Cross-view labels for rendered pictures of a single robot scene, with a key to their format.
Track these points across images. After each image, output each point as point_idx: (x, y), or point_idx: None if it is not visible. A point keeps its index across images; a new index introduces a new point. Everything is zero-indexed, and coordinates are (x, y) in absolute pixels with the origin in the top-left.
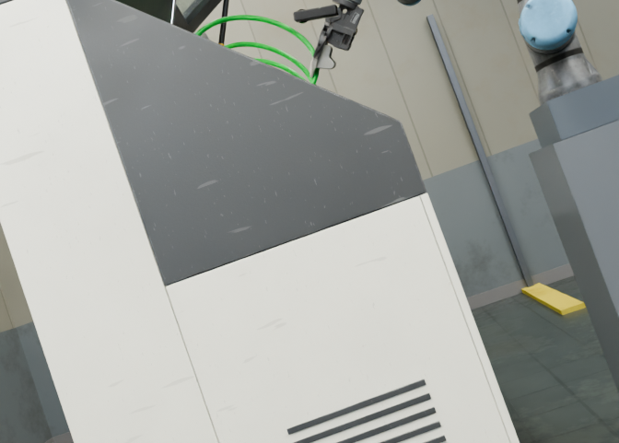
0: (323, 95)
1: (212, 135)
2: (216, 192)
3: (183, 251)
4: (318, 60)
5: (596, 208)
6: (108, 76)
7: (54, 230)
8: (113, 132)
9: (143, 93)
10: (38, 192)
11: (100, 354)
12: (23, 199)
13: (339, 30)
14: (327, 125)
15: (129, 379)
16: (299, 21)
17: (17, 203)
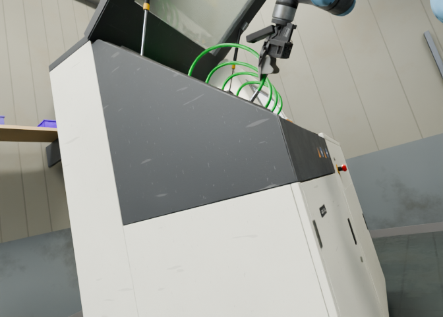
0: (217, 95)
1: (149, 128)
2: (149, 167)
3: (132, 205)
4: (262, 68)
5: None
6: (105, 91)
7: (81, 182)
8: (105, 125)
9: (119, 101)
10: (76, 160)
11: (93, 259)
12: (71, 163)
13: (274, 43)
14: (219, 119)
15: (104, 279)
16: (250, 41)
17: (68, 165)
